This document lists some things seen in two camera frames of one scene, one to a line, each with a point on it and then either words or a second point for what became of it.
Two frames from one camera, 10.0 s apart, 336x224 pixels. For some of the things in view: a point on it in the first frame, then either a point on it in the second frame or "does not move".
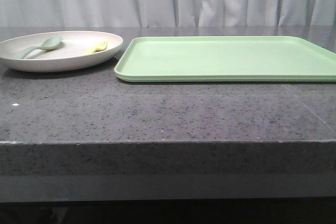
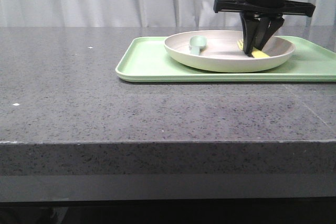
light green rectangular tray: [224, 59] does not move
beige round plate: [58, 51] -> [222, 53]
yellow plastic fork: [101, 47] -> [256, 53]
